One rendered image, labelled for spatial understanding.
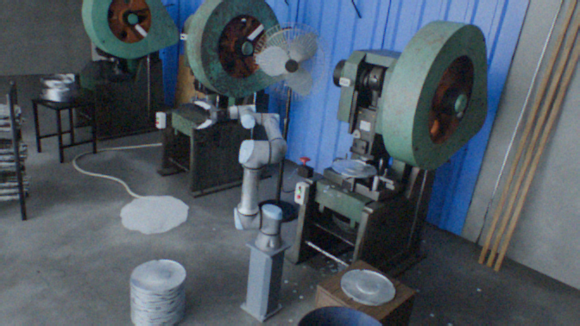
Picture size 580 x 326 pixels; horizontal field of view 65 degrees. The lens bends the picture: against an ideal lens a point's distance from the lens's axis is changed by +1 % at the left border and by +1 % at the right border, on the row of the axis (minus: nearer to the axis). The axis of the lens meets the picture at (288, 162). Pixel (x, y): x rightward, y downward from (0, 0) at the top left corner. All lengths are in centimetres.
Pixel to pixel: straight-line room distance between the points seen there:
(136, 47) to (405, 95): 350
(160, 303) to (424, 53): 187
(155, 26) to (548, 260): 432
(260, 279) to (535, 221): 221
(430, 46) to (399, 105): 32
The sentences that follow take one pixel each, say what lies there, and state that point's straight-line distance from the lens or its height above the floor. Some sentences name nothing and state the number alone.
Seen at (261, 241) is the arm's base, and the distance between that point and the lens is 255.
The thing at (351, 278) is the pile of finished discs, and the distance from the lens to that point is 261.
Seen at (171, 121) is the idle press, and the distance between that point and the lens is 433.
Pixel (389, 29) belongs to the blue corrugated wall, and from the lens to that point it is 414.
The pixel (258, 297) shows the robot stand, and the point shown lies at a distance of 272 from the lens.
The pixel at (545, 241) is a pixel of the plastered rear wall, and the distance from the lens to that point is 396.
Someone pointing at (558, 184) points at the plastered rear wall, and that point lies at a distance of 381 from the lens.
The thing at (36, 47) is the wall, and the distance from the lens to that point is 863.
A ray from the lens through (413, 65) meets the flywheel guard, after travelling 237.
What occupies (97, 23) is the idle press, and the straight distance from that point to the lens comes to 499.
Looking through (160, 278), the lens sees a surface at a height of 27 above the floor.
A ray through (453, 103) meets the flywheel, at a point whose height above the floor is 134.
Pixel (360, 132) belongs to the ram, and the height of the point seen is 101.
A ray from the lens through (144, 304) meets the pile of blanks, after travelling 263.
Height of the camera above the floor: 182
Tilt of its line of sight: 21 degrees down
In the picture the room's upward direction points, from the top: 7 degrees clockwise
